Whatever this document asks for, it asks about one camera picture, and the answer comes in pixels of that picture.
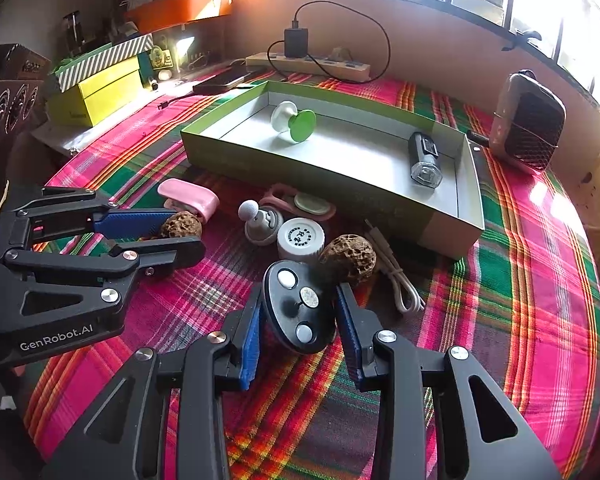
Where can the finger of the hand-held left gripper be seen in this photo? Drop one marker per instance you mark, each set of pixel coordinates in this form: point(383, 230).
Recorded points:
point(130, 222)
point(170, 255)

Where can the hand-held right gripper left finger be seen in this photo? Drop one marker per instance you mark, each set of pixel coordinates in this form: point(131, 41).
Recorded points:
point(252, 345)

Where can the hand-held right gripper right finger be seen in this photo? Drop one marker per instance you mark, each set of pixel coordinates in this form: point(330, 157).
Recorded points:
point(347, 345)

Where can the small brown textured walnut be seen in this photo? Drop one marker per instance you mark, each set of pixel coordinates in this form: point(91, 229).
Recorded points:
point(181, 226)

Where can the black oval three-disc device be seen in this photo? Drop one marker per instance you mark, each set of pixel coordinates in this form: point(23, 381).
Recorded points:
point(295, 310)

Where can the pink oblong case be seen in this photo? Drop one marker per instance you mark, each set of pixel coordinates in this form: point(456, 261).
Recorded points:
point(190, 197)

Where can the large brown textured walnut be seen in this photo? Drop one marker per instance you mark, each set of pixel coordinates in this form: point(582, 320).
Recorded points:
point(349, 259)

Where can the grey mini massager white ball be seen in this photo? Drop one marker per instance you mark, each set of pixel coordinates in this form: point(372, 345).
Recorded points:
point(262, 225)

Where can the green cardboard box tray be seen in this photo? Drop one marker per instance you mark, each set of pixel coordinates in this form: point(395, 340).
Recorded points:
point(350, 155)

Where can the white round bottle cap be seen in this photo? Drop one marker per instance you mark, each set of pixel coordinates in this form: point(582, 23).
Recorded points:
point(301, 237)

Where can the yellow cardboard box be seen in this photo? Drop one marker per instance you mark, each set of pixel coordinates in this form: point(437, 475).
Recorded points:
point(105, 95)

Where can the pink clip with pale disc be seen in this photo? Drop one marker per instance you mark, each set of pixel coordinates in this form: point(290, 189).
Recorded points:
point(310, 205)

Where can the black flat phone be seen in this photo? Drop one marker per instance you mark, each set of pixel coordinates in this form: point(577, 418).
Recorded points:
point(225, 81)

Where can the brown cardboard box with circles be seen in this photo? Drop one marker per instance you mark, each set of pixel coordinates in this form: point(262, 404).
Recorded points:
point(10, 95)

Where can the green white suction holder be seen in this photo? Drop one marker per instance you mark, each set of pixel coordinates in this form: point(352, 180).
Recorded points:
point(300, 125)

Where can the dark glass jar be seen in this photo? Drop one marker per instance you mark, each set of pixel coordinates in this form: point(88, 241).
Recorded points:
point(73, 35)

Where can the black clear-lens flashlight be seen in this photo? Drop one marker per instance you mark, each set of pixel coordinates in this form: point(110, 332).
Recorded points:
point(424, 160)

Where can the orange planter box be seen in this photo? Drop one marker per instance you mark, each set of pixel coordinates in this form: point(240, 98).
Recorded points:
point(180, 10)

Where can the beige power strip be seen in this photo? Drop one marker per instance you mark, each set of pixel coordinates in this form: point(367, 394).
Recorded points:
point(300, 66)

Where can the black plug-in charger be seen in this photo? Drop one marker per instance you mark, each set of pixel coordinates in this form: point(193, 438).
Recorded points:
point(296, 40)

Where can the beige portable heater black grille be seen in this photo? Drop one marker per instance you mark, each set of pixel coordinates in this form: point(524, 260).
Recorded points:
point(530, 125)

